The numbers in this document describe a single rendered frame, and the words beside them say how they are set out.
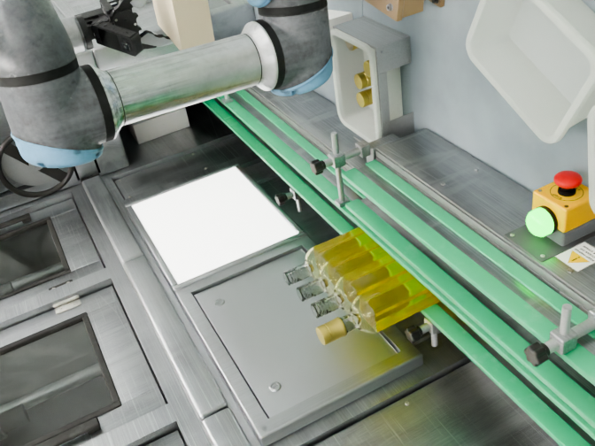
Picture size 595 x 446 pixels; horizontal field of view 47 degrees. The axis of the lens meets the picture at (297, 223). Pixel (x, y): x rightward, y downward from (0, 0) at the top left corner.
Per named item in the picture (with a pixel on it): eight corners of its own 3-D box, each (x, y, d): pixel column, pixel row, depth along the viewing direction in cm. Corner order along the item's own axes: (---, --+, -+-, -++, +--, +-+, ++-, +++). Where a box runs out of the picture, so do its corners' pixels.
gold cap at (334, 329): (336, 312, 119) (313, 323, 118) (345, 323, 116) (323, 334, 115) (338, 328, 121) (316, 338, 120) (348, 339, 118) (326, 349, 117)
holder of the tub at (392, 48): (374, 128, 161) (345, 140, 159) (364, 15, 146) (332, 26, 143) (415, 157, 148) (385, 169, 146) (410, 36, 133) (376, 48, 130)
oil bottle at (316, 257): (392, 233, 143) (303, 272, 136) (390, 211, 139) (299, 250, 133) (407, 246, 138) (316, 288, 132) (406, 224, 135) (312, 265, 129)
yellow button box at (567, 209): (565, 209, 111) (529, 226, 109) (568, 171, 106) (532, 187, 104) (598, 230, 105) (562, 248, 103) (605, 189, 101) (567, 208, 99)
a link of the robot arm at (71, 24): (58, 29, 136) (71, 65, 141) (81, 23, 137) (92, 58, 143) (50, 14, 141) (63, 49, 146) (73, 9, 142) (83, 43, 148)
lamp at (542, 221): (536, 224, 107) (521, 231, 106) (537, 200, 104) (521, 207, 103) (557, 237, 103) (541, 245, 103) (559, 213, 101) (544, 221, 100)
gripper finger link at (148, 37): (172, 29, 155) (135, 18, 149) (181, 41, 151) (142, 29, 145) (167, 42, 156) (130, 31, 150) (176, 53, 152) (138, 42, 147)
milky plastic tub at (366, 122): (369, 109, 158) (337, 121, 156) (361, 15, 145) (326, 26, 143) (413, 136, 145) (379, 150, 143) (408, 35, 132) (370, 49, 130)
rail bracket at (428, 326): (461, 320, 130) (404, 350, 126) (461, 295, 126) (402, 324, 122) (475, 333, 127) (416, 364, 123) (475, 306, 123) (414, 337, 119)
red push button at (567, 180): (546, 193, 104) (548, 174, 102) (566, 183, 105) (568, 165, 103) (566, 204, 101) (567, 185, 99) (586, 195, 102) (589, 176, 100)
